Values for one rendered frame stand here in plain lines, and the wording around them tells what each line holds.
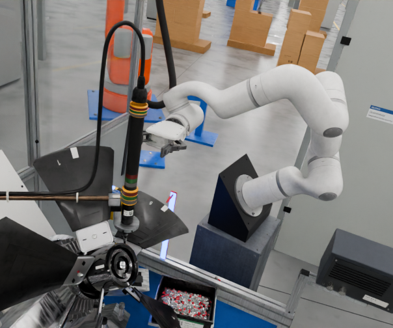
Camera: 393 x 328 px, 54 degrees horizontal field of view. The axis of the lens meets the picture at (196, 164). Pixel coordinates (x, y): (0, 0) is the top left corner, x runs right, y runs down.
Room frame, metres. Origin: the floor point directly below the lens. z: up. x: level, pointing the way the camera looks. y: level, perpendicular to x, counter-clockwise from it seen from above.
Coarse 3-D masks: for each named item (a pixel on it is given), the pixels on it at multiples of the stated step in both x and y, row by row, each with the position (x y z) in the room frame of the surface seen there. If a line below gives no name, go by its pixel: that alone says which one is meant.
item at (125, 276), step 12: (96, 252) 0.77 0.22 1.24; (108, 252) 0.75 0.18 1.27; (120, 252) 0.78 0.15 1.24; (132, 252) 0.81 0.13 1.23; (96, 264) 0.73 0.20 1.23; (108, 264) 0.72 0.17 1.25; (132, 264) 0.79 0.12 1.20; (96, 276) 0.71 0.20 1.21; (108, 276) 0.70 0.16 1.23; (120, 276) 0.73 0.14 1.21; (132, 276) 0.76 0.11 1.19; (84, 288) 0.72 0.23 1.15; (96, 288) 0.71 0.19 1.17; (108, 288) 0.71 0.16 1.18; (120, 288) 0.71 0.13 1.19
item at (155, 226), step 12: (144, 204) 1.07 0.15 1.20; (156, 204) 1.09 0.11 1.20; (144, 216) 1.02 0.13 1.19; (156, 216) 1.03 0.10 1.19; (168, 216) 1.06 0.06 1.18; (144, 228) 0.96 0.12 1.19; (156, 228) 0.98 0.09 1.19; (168, 228) 1.00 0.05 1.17; (180, 228) 1.03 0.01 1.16; (132, 240) 0.90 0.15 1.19; (144, 240) 0.91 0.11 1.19; (156, 240) 0.93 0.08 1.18
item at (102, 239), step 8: (96, 224) 0.83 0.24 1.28; (104, 224) 0.84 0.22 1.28; (80, 232) 0.81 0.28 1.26; (88, 232) 0.81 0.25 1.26; (96, 232) 0.82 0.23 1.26; (80, 240) 0.80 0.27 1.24; (88, 240) 0.80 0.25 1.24; (96, 240) 0.80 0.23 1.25; (104, 240) 0.81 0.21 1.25; (112, 240) 0.81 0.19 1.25; (80, 248) 0.78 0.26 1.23; (88, 248) 0.79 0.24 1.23; (96, 248) 0.79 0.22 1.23
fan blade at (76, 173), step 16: (48, 160) 0.90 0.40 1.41; (64, 160) 0.92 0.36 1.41; (80, 160) 0.94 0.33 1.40; (112, 160) 0.98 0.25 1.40; (48, 176) 0.88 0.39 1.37; (64, 176) 0.89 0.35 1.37; (80, 176) 0.90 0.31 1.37; (96, 176) 0.92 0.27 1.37; (112, 176) 0.94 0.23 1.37; (80, 192) 0.88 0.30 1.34; (96, 192) 0.89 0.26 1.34; (112, 192) 0.91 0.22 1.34; (64, 208) 0.84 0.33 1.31; (80, 208) 0.85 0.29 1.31; (96, 208) 0.86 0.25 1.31; (80, 224) 0.82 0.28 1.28
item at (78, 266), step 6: (78, 258) 0.70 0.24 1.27; (84, 258) 0.71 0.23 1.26; (90, 258) 0.73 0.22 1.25; (78, 264) 0.70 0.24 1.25; (90, 264) 0.73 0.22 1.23; (72, 270) 0.69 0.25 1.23; (78, 270) 0.71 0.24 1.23; (84, 270) 0.72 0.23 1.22; (72, 276) 0.70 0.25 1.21; (84, 276) 0.72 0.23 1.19; (66, 282) 0.69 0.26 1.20; (78, 282) 0.71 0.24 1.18
